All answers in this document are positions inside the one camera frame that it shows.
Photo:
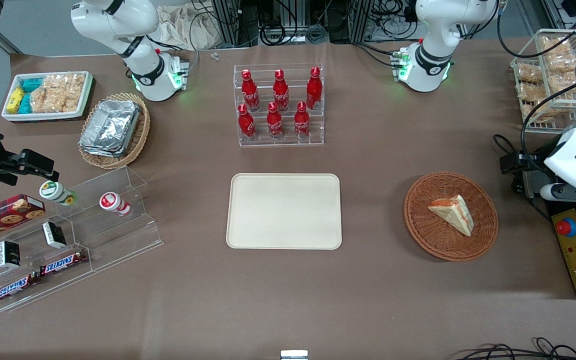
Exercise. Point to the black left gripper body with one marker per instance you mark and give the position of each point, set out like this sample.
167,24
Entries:
530,163

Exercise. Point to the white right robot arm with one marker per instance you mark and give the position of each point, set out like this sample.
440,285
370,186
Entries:
140,60

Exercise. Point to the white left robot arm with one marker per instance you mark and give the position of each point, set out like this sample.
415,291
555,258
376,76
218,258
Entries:
430,60

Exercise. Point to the snickers chocolate bar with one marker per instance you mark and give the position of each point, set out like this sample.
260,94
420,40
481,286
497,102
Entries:
15,288
63,263

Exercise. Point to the red plaid cookie box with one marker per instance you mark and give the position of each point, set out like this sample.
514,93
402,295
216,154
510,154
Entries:
3,217

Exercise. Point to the yellow snack packet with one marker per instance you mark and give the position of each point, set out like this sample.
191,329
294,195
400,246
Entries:
15,100

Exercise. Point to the beige crumpled cloth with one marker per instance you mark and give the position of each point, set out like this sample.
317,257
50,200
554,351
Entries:
183,27

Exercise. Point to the small black white box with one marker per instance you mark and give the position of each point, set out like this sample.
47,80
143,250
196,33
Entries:
9,254
54,235

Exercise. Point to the light oval wicker basket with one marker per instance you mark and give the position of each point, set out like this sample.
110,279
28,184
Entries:
138,137

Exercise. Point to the white rectangular snack tray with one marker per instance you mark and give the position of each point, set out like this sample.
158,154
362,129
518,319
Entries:
48,116

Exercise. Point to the clear acrylic stepped stand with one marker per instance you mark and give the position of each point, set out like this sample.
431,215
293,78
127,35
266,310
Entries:
118,240

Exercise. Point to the brown round wicker basket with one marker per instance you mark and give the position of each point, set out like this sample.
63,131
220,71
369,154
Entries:
433,235

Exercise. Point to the triangular sandwich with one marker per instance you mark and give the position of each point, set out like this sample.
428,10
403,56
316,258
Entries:
454,212

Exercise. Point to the red cola bottle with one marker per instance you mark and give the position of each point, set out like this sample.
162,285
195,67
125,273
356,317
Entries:
246,124
301,122
274,123
250,92
314,90
281,92

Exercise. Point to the beige plastic tray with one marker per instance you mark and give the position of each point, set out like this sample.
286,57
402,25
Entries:
284,211

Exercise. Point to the stack of foil trays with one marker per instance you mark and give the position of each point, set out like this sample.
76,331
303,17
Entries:
110,129

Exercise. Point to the clear acrylic bottle rack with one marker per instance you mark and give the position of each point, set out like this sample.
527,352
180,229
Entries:
313,135

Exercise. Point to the clear bag of rice crackers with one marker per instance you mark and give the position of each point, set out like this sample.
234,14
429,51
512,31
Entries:
58,94

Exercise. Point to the green lid yogurt bottle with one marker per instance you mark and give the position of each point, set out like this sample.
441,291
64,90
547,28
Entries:
55,192

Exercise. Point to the red lid yogurt bottle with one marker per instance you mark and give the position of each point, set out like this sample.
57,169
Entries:
114,203

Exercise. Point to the clear bag of fried snacks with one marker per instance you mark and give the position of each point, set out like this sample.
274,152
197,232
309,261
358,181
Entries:
533,100
529,74
560,55

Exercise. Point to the teal snack packet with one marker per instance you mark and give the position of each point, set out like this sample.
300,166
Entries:
25,104
32,84

